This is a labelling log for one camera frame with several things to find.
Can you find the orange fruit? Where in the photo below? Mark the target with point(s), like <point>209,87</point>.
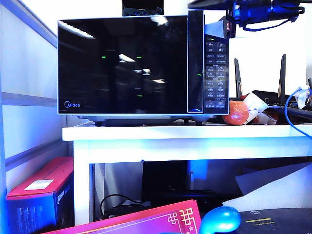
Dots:
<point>235,113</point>

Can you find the red and blue cardboard box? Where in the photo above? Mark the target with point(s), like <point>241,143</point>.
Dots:
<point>36,185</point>

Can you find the pale grey board sheet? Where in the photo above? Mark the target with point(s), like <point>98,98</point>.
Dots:
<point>280,178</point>

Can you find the grey framed office partition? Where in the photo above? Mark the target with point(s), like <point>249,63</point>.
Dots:
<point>29,100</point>

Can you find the white foam sheet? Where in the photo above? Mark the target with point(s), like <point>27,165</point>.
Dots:
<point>268,200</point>

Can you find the white paper cup whale print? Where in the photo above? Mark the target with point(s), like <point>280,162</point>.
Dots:
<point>256,103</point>

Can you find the black box of blue roses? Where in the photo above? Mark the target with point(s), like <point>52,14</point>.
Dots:
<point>142,11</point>

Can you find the magenta box with gold pattern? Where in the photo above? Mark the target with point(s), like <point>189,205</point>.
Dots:
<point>146,220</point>

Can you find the glossy teal rounded object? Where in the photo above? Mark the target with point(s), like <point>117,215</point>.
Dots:
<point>219,219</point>

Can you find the black flat electronics box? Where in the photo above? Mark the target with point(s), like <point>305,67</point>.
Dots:
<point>182,196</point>

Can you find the black router with antennas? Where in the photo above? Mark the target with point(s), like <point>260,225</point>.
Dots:
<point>273,98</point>

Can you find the black computer tower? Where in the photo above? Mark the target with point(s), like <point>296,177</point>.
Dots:
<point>165,180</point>

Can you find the black power adapter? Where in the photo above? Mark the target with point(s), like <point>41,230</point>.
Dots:
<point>126,211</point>

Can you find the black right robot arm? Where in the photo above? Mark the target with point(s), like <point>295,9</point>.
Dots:
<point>268,9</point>

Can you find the black glass microwave door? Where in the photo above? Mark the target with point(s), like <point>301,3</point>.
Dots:
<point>122,73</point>

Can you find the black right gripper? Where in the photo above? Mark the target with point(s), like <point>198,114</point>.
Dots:
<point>232,17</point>

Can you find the white wooden table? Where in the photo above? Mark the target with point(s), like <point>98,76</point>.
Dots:
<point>170,134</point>

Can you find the black box with yellow stripe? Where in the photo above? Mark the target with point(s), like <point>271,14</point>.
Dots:
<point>280,219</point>

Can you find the red white snack packet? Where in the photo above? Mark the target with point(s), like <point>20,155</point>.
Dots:
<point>267,119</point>

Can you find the black Midea microwave oven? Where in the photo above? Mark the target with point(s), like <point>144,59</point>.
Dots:
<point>217,73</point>

